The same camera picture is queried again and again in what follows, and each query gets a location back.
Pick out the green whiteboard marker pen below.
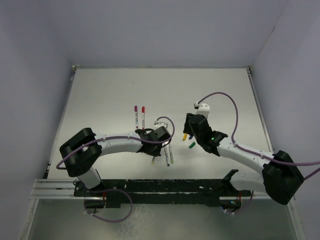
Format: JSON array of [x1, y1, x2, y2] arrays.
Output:
[[168, 144, 174, 164]]

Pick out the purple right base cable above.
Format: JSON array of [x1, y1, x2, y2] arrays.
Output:
[[223, 193, 254, 218]]

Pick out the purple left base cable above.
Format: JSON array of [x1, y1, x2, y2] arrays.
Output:
[[83, 187, 134, 223]]

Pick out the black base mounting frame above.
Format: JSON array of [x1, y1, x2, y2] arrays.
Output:
[[73, 170, 252, 209]]

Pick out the aluminium extrusion rail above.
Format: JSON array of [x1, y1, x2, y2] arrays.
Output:
[[30, 179, 75, 200]]

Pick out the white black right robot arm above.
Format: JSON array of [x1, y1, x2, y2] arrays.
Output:
[[183, 113, 305, 205]]

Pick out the blue whiteboard marker pen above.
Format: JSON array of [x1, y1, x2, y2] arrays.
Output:
[[163, 147, 170, 167]]

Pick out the purple whiteboard marker pen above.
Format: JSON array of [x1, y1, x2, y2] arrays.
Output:
[[134, 105, 139, 129]]

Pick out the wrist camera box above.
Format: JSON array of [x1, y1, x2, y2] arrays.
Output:
[[153, 120, 168, 129], [194, 102, 210, 119]]

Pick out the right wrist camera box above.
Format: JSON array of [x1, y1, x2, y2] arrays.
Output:
[[194, 102, 210, 119]]

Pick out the red whiteboard marker pen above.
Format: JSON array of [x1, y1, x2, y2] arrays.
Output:
[[141, 106, 145, 130]]

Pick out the green pen cap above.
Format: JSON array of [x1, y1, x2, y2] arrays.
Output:
[[189, 142, 196, 149]]

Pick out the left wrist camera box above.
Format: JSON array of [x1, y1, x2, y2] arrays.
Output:
[[153, 120, 168, 129]]

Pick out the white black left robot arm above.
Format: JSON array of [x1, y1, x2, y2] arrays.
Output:
[[56, 126, 172, 196]]

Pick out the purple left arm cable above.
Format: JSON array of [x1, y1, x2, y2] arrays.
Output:
[[56, 116, 176, 171]]

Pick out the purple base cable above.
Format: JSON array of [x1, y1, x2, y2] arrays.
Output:
[[223, 193, 254, 218], [83, 187, 134, 223]]

